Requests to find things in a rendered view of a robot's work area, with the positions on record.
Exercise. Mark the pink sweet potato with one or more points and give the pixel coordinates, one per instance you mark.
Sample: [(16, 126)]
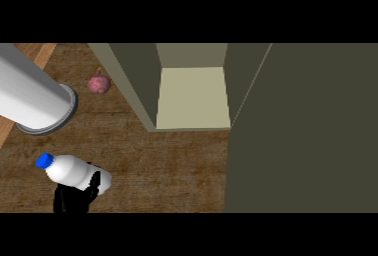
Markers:
[(99, 84)]

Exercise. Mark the white cylindrical roll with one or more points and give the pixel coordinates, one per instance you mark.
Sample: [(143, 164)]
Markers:
[(29, 96)]

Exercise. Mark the white bottle with blue cap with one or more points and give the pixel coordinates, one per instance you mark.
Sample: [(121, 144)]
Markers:
[(68, 170)]

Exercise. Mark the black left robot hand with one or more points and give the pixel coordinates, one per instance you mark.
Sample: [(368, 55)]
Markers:
[(71, 200)]

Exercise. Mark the olive open cabinet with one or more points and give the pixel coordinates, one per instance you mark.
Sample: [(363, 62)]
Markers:
[(192, 96)]

